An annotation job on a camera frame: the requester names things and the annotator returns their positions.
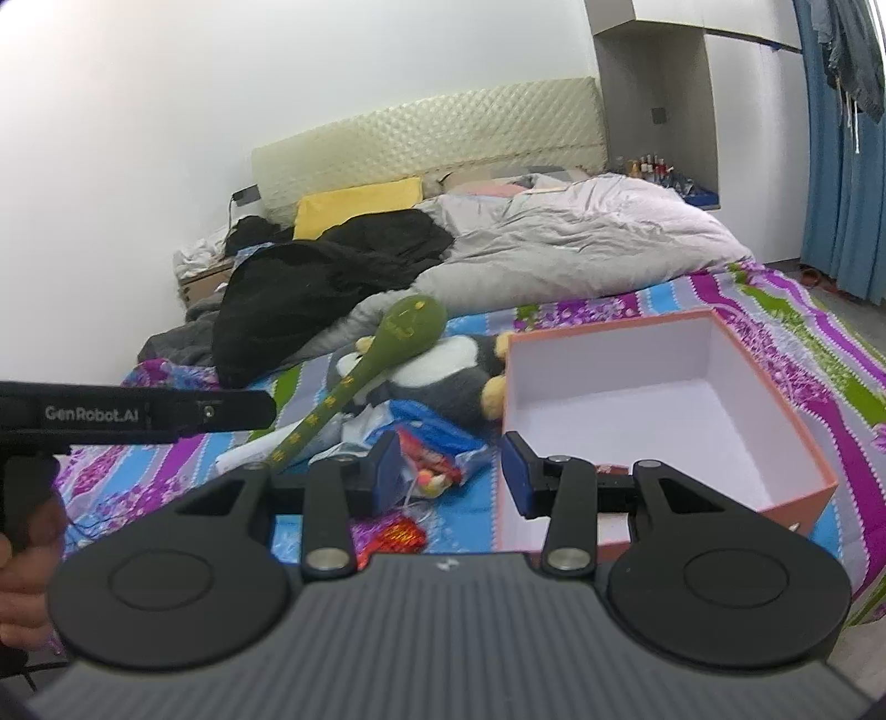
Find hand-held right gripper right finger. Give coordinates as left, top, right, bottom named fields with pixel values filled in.
left=499, top=430, right=728, bottom=575

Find row of small bottles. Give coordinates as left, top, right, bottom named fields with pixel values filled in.
left=625, top=153, right=688, bottom=186

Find cream quilted headboard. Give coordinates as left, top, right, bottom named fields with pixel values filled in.
left=250, top=76, right=609, bottom=226

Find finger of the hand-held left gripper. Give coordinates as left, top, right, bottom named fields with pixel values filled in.
left=173, top=389, right=278, bottom=441

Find light grey duvet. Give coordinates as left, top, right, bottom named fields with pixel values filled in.
left=297, top=173, right=755, bottom=368

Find white crumpled clothes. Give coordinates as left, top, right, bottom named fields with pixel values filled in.
left=173, top=225, right=238, bottom=279

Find person's left hand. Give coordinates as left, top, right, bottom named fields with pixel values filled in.
left=0, top=500, right=68, bottom=655

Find dark grey blanket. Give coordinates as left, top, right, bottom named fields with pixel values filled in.
left=137, top=305, right=229, bottom=367

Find black jacket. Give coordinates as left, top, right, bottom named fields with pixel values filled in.
left=211, top=209, right=456, bottom=389

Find green spoon-shaped plush toy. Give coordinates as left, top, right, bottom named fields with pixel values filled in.
left=266, top=294, right=450, bottom=479

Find blue snack packet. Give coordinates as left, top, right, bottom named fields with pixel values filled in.
left=379, top=398, right=494, bottom=501

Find black garment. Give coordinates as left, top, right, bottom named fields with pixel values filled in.
left=223, top=215, right=293, bottom=256

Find grey and white penguin plush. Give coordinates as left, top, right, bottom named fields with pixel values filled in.
left=327, top=331, right=517, bottom=431

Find blue curtain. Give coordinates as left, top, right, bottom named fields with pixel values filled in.
left=792, top=0, right=886, bottom=307

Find yellow pillow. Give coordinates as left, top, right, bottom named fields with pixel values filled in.
left=292, top=176, right=425, bottom=241

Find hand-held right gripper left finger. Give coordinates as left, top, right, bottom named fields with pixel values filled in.
left=173, top=435, right=404, bottom=581

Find pink patterned pillow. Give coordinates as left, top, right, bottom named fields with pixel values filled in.
left=439, top=164, right=589, bottom=203

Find red foil wrapper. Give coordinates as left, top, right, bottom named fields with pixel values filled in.
left=372, top=521, right=425, bottom=555

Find floral striped bed sheet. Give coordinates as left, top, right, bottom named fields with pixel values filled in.
left=55, top=259, right=886, bottom=652

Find hanging denim clothes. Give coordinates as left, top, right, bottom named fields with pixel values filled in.
left=826, top=0, right=886, bottom=124

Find wooden nightstand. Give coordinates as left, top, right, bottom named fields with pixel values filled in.
left=178, top=255, right=236, bottom=307

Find white wardrobe with niche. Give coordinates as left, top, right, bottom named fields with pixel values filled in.
left=585, top=0, right=810, bottom=263

